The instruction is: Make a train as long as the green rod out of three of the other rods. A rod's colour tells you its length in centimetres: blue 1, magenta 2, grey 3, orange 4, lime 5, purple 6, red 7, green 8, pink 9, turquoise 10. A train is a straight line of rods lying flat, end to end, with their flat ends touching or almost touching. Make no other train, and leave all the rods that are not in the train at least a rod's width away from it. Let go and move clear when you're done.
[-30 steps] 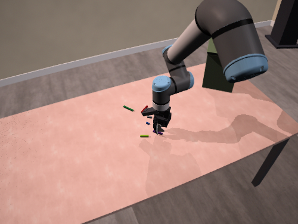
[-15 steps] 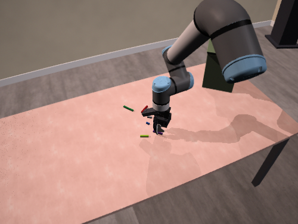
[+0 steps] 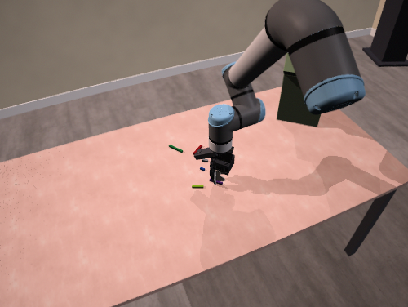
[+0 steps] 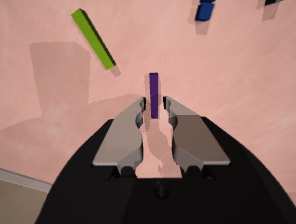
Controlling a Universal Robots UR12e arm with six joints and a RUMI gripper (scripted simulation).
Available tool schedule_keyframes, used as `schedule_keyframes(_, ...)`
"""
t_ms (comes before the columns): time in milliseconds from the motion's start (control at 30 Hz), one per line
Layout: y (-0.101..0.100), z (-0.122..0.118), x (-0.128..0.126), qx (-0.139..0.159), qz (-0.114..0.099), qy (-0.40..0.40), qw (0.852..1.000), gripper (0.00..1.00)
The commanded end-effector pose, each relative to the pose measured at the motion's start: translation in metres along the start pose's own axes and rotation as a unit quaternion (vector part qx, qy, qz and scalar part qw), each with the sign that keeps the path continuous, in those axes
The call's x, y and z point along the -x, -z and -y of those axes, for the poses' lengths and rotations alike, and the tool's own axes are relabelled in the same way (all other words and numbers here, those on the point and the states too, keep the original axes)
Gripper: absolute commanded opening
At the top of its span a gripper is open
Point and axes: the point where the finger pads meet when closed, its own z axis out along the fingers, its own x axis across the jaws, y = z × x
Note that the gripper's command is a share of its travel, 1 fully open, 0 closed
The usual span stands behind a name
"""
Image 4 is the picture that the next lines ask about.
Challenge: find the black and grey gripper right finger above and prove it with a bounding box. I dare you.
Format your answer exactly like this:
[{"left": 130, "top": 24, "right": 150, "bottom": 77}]
[{"left": 163, "top": 96, "right": 296, "bottom": 224}]

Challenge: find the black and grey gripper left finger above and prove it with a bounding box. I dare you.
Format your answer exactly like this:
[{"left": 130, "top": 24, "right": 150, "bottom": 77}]
[{"left": 34, "top": 97, "right": 146, "bottom": 224}]

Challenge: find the lime green rod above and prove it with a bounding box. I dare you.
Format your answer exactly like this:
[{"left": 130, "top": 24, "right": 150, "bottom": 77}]
[{"left": 71, "top": 9, "right": 117, "bottom": 70}]

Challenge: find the purple rod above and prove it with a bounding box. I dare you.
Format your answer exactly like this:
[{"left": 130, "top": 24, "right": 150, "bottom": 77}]
[{"left": 149, "top": 73, "right": 158, "bottom": 119}]

